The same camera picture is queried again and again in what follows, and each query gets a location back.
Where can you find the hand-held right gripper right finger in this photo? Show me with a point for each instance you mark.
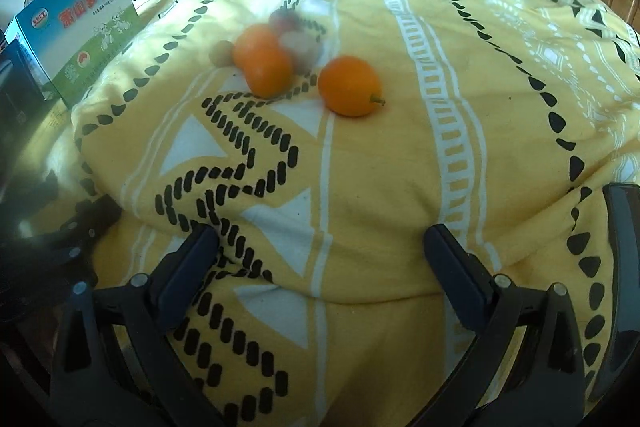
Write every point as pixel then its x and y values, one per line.
pixel 455 277

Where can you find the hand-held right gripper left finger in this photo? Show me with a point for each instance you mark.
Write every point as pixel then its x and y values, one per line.
pixel 192 264

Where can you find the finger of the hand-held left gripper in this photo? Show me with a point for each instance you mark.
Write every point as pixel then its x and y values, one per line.
pixel 97 219

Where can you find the yellow patterned blanket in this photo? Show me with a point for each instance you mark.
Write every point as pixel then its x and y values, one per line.
pixel 400 157

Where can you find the black curved bar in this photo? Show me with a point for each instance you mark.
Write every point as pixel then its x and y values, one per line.
pixel 620 282

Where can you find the blue green cardboard box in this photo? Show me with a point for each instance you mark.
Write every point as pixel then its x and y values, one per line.
pixel 75 32

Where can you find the small orange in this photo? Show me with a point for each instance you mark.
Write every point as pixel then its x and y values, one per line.
pixel 270 74

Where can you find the brown kiwi upper left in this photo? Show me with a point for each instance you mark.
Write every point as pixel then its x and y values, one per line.
pixel 220 54

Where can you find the orange with stem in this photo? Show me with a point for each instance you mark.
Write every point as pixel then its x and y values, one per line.
pixel 350 87

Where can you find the yellow-orange citrus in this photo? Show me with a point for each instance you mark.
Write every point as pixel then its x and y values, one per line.
pixel 255 44

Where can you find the peeled white pomelo piece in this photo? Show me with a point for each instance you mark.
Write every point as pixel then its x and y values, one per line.
pixel 301 48

